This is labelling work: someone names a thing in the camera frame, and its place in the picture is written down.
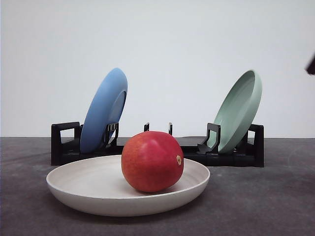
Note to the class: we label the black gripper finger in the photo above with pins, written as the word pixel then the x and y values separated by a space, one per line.
pixel 311 66

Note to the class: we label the white plate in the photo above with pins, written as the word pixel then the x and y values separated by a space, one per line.
pixel 98 186

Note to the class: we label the green plate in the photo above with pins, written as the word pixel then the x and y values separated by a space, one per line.
pixel 237 112

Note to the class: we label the black plastic dish rack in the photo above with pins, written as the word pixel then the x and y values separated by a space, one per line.
pixel 66 145

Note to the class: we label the blue plate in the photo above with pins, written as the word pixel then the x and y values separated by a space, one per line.
pixel 106 107

